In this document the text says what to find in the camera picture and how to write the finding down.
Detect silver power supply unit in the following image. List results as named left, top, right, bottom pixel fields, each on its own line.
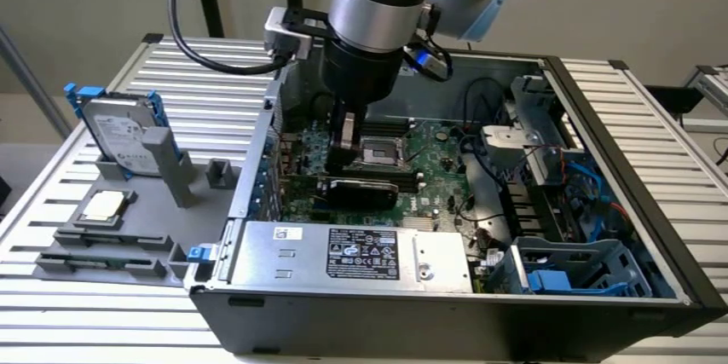
left=225, top=220, right=477, bottom=295

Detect metal slat side table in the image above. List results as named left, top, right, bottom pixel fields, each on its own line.
left=679, top=63, right=728, bottom=136

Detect blue case latch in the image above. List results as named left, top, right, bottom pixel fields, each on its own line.
left=189, top=243, right=217, bottom=263

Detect green motherboard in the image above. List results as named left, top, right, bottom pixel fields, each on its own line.
left=270, top=115, right=515, bottom=250

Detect CPU socket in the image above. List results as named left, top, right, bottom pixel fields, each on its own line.
left=351, top=132, right=411, bottom=170

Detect grey blue disk bay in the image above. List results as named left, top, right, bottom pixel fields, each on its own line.
left=491, top=234, right=654, bottom=298

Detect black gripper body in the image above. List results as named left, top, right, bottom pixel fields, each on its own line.
left=317, top=38, right=406, bottom=106

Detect black RAM slots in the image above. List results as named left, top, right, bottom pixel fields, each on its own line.
left=359, top=118, right=413, bottom=136
left=393, top=169, right=426, bottom=195

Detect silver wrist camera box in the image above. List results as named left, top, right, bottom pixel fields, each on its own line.
left=261, top=6, right=314, bottom=61

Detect black power wire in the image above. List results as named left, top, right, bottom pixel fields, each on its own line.
left=461, top=77, right=506, bottom=160

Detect silver CPU chip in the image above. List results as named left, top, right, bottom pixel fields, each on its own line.
left=77, top=190, right=125, bottom=223

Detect metal drive cage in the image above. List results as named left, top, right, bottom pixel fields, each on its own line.
left=477, top=74, right=587, bottom=188

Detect black box beside table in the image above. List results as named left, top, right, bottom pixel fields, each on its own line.
left=642, top=84, right=701, bottom=116

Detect black connector with blue light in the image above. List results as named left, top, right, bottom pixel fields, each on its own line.
left=403, top=45, right=453, bottom=81

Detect blue data wire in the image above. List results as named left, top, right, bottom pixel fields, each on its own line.
left=559, top=154, right=613, bottom=246

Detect grey parts rack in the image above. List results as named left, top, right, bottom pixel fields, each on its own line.
left=34, top=126, right=243, bottom=289

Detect black camera cable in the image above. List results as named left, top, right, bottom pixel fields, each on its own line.
left=167, top=0, right=291, bottom=75

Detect hard disk with blue bracket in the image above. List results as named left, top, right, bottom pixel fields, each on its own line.
left=63, top=83, right=182, bottom=178

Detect black open PC case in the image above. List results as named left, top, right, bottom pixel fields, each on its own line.
left=186, top=42, right=728, bottom=357

